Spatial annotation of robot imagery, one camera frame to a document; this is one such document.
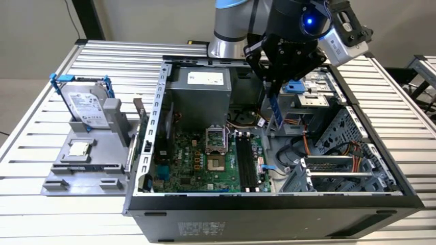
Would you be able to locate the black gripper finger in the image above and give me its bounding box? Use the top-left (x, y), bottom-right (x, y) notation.
top-left (280, 49), bottom-right (326, 85)
top-left (244, 40), bottom-right (282, 95)

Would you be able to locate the blue RAM stick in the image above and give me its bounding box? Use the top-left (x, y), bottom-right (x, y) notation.
top-left (266, 90), bottom-right (285, 129)

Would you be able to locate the black RAM slot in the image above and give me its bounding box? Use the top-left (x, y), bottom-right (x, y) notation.
top-left (240, 131), bottom-right (250, 192)
top-left (244, 131), bottom-right (254, 192)
top-left (236, 131), bottom-right (246, 192)
top-left (248, 131), bottom-right (258, 192)

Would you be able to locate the blue drive bay latch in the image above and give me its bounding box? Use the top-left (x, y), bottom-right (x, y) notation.
top-left (285, 79), bottom-right (305, 94)

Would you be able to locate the grey power supply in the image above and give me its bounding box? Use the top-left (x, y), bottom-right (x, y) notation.
top-left (165, 65), bottom-right (233, 128)

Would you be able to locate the metal socket cover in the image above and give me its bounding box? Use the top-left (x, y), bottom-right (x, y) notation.
top-left (204, 124), bottom-right (228, 155)

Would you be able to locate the metal slat side table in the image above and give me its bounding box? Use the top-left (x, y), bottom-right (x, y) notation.
top-left (404, 54), bottom-right (436, 85)

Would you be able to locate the metal locking lever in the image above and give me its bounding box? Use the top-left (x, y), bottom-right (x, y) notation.
top-left (224, 129), bottom-right (238, 154)

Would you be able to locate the grey disk bay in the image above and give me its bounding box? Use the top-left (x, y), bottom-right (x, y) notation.
top-left (281, 155), bottom-right (397, 194)

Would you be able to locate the black case fan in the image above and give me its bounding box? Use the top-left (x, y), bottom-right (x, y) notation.
top-left (157, 102), bottom-right (174, 164)

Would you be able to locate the green graphics card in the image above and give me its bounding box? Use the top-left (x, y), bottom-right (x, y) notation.
top-left (124, 96), bottom-right (150, 177)

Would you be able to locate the CPU socket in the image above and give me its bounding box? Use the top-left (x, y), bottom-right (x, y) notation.
top-left (206, 155), bottom-right (228, 174)

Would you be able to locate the green motherboard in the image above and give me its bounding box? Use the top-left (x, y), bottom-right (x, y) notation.
top-left (149, 129), bottom-right (273, 193)

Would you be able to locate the hard disk in blue carrier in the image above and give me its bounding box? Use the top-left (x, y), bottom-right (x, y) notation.
top-left (49, 73), bottom-right (114, 133)

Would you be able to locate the blue expansion slot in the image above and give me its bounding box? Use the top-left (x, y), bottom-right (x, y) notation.
top-left (176, 187), bottom-right (229, 193)

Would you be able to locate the grey parts rack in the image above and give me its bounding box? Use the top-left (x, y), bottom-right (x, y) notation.
top-left (40, 98), bottom-right (144, 198)

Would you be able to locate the silver CPU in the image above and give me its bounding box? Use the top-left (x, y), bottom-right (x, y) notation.
top-left (68, 141), bottom-right (92, 157)

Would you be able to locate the black PC case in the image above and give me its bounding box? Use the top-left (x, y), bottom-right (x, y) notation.
top-left (121, 55), bottom-right (425, 243)

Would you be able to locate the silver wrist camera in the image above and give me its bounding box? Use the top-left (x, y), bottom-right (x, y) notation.
top-left (318, 25), bottom-right (370, 68)

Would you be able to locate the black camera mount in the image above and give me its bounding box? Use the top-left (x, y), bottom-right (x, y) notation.
top-left (326, 0), bottom-right (374, 49)

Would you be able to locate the orange yellow black wire bundle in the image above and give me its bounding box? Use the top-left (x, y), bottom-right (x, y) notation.
top-left (284, 113), bottom-right (304, 128)

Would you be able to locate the thin orange wire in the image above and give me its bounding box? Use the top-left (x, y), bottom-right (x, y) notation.
top-left (301, 130), bottom-right (310, 157)

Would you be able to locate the black wire loop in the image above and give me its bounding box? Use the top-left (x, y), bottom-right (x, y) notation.
top-left (274, 142), bottom-right (304, 177)

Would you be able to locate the red orange yellow wire bundle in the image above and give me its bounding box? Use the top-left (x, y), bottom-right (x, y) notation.
top-left (340, 141), bottom-right (366, 170)

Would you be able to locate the black vertical post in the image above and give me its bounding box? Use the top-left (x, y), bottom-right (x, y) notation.
top-left (70, 0), bottom-right (106, 41)

